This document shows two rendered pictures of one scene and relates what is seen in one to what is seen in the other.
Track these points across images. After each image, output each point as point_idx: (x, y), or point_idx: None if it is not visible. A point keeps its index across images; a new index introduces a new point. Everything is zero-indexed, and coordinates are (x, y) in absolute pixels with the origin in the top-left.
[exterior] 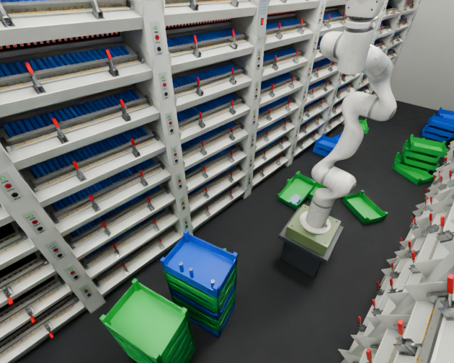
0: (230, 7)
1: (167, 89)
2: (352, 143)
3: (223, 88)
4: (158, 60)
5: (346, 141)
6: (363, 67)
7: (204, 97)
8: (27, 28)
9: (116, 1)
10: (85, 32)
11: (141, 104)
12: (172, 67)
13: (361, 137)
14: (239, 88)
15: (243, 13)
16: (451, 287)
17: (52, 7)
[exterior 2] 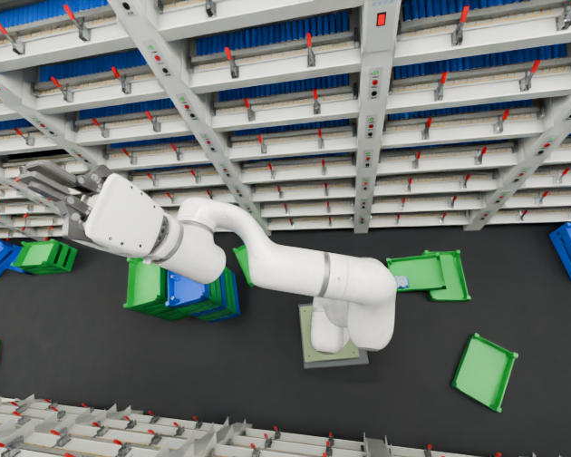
0: (287, 1)
1: (193, 111)
2: (332, 317)
3: (294, 116)
4: (169, 81)
5: (330, 308)
6: (201, 282)
7: (256, 123)
8: (32, 56)
9: (108, 12)
10: (80, 54)
11: (180, 114)
12: (193, 88)
13: (343, 324)
14: (331, 119)
15: (324, 6)
16: None
17: (53, 25)
